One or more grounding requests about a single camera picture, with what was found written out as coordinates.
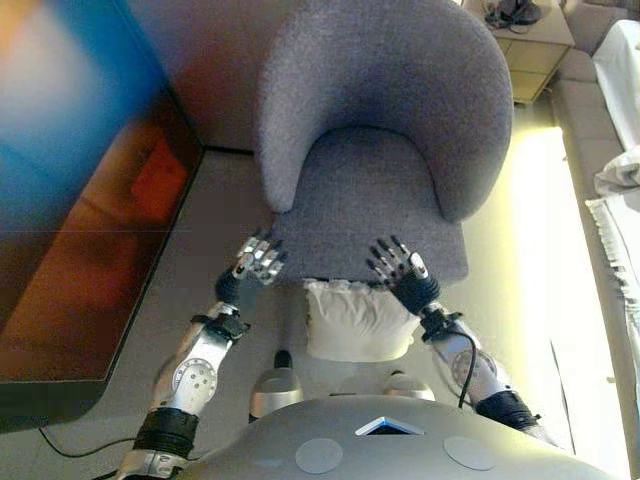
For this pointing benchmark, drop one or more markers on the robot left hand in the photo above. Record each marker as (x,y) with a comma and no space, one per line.
(255,257)

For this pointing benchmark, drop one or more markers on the white fringed throw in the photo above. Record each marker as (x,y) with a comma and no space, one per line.
(617,240)

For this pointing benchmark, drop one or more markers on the grey fabric armchair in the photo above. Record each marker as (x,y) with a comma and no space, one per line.
(385,90)

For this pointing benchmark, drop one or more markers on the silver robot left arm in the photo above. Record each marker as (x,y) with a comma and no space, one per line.
(195,370)

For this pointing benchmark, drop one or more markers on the beige sofa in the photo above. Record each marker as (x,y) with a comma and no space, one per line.
(580,125)

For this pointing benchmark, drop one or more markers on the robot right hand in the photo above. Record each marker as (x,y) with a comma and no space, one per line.
(407,280)

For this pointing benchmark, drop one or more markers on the crumpled white cloth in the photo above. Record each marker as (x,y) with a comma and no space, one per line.
(620,175)

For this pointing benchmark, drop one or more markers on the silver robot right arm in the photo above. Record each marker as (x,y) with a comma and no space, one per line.
(475,367)

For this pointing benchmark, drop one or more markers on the robot left leg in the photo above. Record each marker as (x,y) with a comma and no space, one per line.
(275,392)

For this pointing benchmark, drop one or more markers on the grey robot torso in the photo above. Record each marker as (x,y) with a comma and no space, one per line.
(390,450)

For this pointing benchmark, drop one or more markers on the white sheet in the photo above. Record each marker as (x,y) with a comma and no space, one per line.
(620,75)

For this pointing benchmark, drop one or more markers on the beige side table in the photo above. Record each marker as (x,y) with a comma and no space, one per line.
(535,55)

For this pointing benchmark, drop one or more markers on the white fringed cushion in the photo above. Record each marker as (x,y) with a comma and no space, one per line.
(355,325)

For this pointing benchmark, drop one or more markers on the large glossy flat screen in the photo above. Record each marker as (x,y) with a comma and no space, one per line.
(75,225)

